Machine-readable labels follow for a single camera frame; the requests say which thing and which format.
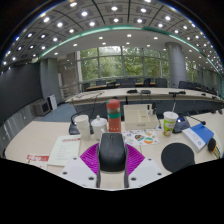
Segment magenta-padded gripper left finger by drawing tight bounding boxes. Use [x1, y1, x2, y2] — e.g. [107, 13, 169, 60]
[58, 142, 102, 190]

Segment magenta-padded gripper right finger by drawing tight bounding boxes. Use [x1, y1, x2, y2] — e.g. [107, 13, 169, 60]
[123, 143, 166, 190]

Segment black computer mouse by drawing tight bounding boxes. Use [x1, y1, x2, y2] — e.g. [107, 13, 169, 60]
[96, 132, 129, 173]

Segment black mouse pad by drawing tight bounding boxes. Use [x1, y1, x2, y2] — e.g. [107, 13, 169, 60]
[160, 142, 196, 174]

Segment colourful sticker sheet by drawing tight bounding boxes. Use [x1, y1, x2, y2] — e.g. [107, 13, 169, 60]
[121, 128, 160, 147]

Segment white printed document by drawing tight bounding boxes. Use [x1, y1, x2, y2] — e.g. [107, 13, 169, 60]
[47, 134, 82, 167]

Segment white lidded mug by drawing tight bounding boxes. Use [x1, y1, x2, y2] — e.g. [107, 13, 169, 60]
[90, 115, 109, 141]

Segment stack of white paper cups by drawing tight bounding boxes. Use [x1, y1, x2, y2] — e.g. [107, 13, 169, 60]
[73, 114, 92, 141]

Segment white cardboard box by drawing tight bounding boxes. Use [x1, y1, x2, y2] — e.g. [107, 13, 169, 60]
[123, 103, 160, 132]

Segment red bottle with green band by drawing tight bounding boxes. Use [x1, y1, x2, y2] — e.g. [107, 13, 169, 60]
[105, 98, 123, 134]

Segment green printed paper cup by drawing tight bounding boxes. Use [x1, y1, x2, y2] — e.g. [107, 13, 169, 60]
[162, 111, 180, 138]

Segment red and white magazine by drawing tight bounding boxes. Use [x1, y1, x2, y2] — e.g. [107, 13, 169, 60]
[25, 153, 51, 170]

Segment long curved conference desk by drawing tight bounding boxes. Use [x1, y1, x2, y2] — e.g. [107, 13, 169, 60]
[64, 87, 224, 116]

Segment white floor appliance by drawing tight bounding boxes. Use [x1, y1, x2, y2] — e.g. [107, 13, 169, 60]
[46, 94, 58, 111]

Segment blue and white book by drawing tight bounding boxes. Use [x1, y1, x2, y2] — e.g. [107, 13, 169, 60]
[181, 122, 215, 153]

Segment grey floor cabinet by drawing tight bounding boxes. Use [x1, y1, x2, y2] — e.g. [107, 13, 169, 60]
[33, 99, 52, 117]

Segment black handheld microphone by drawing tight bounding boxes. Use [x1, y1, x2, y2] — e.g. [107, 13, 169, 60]
[207, 137, 223, 160]

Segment dark office chairs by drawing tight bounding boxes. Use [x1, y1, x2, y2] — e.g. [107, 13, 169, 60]
[81, 77, 224, 96]

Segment ceiling lights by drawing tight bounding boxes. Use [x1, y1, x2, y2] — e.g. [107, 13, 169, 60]
[1, 0, 224, 68]

